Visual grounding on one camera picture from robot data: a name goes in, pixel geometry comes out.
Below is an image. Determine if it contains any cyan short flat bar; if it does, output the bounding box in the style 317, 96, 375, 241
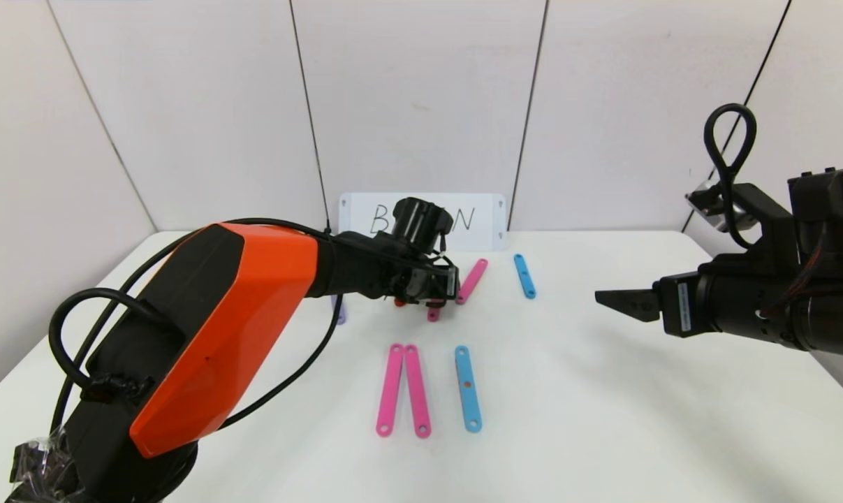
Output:
513, 254, 537, 300

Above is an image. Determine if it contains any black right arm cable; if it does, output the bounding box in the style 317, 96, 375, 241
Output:
704, 103, 758, 250

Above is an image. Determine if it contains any pink short flat bar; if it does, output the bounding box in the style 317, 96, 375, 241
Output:
456, 258, 489, 305

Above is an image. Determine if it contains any cyan long flat bar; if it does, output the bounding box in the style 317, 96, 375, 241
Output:
455, 345, 483, 433

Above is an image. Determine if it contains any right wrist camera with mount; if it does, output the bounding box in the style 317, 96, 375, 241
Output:
685, 183, 796, 263

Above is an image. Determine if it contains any white BRAIN sign board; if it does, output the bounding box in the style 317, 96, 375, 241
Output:
338, 193, 508, 252

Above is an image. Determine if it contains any crinkled black plastic wrap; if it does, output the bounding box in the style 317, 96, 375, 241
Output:
6, 426, 80, 503

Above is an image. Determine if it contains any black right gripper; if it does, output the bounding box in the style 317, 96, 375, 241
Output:
594, 270, 794, 349

